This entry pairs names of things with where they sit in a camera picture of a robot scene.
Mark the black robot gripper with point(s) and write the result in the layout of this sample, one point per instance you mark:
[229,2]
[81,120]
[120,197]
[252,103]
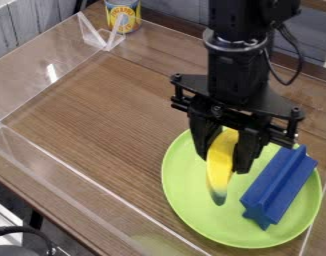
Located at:
[265,120]

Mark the yellow toy banana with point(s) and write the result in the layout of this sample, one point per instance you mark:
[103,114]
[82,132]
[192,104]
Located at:
[219,165]

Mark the blue plastic block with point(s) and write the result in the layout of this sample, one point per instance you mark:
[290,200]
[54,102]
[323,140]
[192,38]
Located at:
[276,186]

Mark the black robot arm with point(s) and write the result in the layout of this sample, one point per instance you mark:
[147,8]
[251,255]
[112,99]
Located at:
[231,96]

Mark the green round plate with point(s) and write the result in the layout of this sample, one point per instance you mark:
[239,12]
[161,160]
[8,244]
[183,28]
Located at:
[220,223]

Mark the yellow blue tin can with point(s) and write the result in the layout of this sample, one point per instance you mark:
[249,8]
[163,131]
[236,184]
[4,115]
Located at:
[124,11]

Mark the clear acrylic enclosure wall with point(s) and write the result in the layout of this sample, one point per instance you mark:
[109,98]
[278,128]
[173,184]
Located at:
[85,126]

